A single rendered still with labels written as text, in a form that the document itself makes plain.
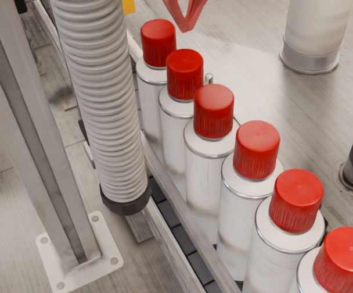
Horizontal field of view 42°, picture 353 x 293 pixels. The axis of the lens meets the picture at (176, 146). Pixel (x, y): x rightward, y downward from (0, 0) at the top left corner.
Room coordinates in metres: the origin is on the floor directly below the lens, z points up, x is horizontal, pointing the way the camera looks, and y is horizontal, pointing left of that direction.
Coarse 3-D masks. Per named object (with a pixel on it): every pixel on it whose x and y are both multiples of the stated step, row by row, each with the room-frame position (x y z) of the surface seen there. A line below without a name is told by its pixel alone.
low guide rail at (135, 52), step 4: (128, 36) 0.59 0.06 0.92; (128, 40) 0.58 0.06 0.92; (132, 40) 0.58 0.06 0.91; (128, 44) 0.57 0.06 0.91; (132, 44) 0.57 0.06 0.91; (136, 44) 0.57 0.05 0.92; (132, 48) 0.56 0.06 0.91; (136, 48) 0.56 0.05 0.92; (140, 48) 0.56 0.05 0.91; (132, 52) 0.55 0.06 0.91; (136, 52) 0.55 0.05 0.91; (140, 52) 0.55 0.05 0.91; (132, 56) 0.56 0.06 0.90; (136, 56) 0.54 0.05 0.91; (140, 56) 0.54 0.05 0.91; (136, 60) 0.54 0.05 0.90
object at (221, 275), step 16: (144, 144) 0.33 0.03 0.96; (160, 176) 0.28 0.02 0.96; (176, 192) 0.26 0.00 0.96; (176, 208) 0.24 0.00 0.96; (192, 224) 0.23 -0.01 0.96; (192, 240) 0.21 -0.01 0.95; (208, 240) 0.21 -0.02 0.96; (208, 256) 0.19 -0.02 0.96; (224, 272) 0.18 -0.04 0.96; (224, 288) 0.16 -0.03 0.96
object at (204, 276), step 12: (48, 12) 0.72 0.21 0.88; (132, 60) 0.57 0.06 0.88; (132, 72) 0.54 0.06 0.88; (156, 192) 0.32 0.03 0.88; (156, 204) 0.32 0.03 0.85; (168, 204) 0.30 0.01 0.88; (168, 216) 0.29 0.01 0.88; (180, 228) 0.27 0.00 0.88; (180, 240) 0.25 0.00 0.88; (192, 252) 0.24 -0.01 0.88; (192, 264) 0.23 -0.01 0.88; (204, 264) 0.22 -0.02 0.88; (204, 276) 0.21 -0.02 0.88; (204, 288) 0.21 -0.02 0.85; (216, 288) 0.20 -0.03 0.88; (240, 288) 0.20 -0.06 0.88
